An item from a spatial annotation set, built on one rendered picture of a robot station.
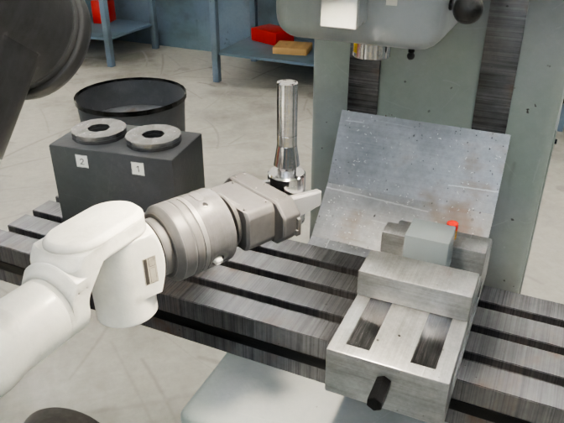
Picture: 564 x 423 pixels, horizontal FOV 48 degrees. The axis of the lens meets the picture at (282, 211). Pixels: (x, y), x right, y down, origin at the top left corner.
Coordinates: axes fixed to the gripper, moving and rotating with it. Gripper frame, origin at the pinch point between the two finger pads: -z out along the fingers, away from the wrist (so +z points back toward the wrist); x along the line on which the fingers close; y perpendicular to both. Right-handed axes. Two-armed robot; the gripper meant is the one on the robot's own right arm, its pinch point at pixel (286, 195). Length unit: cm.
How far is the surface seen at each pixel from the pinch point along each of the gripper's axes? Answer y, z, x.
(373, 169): 15.4, -39.8, 20.1
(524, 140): 7, -55, -1
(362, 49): -16.6, -11.6, -0.6
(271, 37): 83, -276, 335
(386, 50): -16.3, -13.9, -2.3
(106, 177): 8.2, 7.6, 35.7
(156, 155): 3.5, 2.0, 28.6
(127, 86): 54, -84, 209
